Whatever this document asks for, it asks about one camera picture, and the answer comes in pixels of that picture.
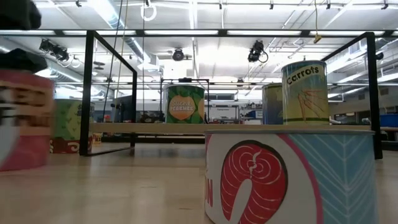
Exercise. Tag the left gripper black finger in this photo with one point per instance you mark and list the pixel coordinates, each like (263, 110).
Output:
(23, 60)

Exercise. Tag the green box with brown base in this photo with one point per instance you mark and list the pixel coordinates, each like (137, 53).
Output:
(66, 121)

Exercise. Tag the pink fruit label can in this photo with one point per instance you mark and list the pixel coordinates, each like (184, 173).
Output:
(28, 146)

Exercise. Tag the sliced peaches label can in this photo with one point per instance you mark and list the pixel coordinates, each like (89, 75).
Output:
(183, 107)

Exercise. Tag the peas label can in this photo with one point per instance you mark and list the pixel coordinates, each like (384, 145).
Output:
(272, 105)

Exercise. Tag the salmon label can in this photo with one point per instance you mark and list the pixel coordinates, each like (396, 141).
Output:
(255, 180)

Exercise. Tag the carrots label can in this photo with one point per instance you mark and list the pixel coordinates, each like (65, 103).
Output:
(306, 93)

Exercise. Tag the black ceiling spotlights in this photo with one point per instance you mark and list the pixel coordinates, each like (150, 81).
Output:
(59, 53)

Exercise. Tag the dark monitor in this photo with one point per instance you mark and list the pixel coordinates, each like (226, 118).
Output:
(124, 109)

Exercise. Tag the round black ceiling device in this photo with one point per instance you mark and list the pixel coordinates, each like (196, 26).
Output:
(178, 55)

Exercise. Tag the blue bin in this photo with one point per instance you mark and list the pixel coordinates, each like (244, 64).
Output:
(390, 120)

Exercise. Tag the black frame wooden shelf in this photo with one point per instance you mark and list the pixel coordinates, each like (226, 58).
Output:
(140, 128)

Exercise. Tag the black background rig frame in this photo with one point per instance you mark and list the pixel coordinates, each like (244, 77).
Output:
(185, 79)

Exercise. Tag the black aluminium rig frame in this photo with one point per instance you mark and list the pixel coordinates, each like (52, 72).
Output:
(222, 32)

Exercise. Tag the black hanging camera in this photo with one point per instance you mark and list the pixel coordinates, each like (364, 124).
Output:
(256, 49)

